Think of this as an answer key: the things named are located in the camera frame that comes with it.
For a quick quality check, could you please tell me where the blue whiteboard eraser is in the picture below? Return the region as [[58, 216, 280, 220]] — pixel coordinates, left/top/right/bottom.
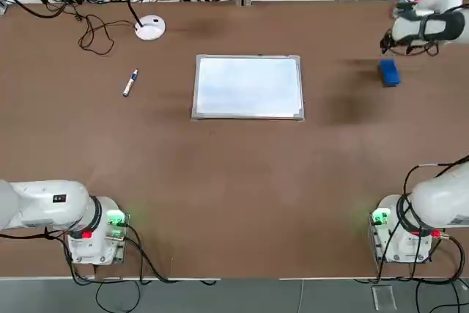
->
[[378, 59, 402, 89]]

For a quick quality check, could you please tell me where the white desk lamp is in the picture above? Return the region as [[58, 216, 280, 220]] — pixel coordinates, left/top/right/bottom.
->
[[116, 0, 174, 42]]

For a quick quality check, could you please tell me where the black lamp cable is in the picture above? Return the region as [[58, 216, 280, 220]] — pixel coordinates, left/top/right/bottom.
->
[[78, 14, 142, 57]]

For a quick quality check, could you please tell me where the white blue whiteboard marker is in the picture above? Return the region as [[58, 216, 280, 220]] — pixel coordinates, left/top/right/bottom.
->
[[122, 68, 139, 98]]

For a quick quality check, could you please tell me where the black left base cable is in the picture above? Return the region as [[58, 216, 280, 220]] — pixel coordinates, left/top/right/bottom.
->
[[122, 223, 221, 287]]

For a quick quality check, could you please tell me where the black base cable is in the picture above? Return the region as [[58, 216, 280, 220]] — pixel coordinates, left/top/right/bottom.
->
[[413, 235, 466, 287], [122, 223, 221, 287]]

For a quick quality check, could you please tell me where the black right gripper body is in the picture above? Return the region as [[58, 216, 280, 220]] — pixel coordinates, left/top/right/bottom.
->
[[380, 30, 399, 54]]

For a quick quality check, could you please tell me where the black right base cable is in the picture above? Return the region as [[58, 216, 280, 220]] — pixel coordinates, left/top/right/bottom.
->
[[413, 235, 466, 287]]

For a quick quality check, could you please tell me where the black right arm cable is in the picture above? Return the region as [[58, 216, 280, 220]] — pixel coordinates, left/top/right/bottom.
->
[[402, 155, 469, 226]]

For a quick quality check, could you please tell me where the silver framed whiteboard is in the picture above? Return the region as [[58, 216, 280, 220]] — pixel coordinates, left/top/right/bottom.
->
[[190, 54, 306, 122]]

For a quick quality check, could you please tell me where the clear floor plate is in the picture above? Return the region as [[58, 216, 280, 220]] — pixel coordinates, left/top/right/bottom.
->
[[372, 284, 397, 312]]

